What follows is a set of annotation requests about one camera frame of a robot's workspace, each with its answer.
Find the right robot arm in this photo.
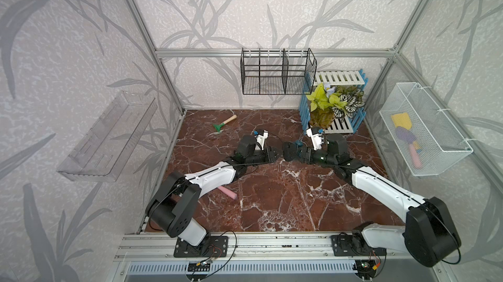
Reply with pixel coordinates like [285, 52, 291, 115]
[283, 134, 462, 268]

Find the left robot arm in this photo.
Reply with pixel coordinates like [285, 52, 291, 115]
[145, 134, 282, 254]

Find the glass vase with plants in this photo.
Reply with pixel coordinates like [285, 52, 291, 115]
[306, 84, 365, 129]

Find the blue white slatted wooden shelf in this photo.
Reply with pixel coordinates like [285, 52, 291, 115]
[299, 70, 368, 134]

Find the yellow toy spade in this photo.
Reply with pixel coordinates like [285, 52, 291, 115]
[391, 112, 412, 130]

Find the purple pink toy shovel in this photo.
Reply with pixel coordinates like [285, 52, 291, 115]
[396, 126, 423, 169]

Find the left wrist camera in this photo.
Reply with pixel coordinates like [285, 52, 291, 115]
[254, 129, 269, 150]

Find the green wooden-handled garden tool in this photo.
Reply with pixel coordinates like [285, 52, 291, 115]
[213, 114, 237, 133]

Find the black wire wall basket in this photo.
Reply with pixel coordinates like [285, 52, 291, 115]
[240, 49, 318, 95]

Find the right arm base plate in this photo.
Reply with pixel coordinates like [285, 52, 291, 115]
[330, 232, 387, 257]

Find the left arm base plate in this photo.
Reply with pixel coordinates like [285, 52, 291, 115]
[174, 235, 229, 258]

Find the white wire mesh basket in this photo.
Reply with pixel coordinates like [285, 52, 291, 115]
[379, 82, 473, 177]

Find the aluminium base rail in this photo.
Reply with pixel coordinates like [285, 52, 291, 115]
[113, 231, 437, 263]

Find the clear plastic wall shelf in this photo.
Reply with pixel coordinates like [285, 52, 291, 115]
[56, 91, 158, 182]

